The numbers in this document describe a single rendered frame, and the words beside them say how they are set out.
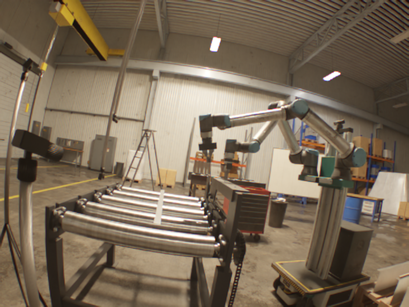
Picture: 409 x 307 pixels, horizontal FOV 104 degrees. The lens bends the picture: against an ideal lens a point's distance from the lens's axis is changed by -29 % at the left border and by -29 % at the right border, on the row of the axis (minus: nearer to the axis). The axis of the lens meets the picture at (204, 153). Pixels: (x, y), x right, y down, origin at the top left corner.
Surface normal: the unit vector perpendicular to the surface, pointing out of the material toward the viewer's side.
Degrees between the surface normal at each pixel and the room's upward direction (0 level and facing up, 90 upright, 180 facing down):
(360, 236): 90
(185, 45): 90
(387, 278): 90
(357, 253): 90
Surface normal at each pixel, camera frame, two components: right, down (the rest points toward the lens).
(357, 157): 0.01, 0.00
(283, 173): -0.32, -0.09
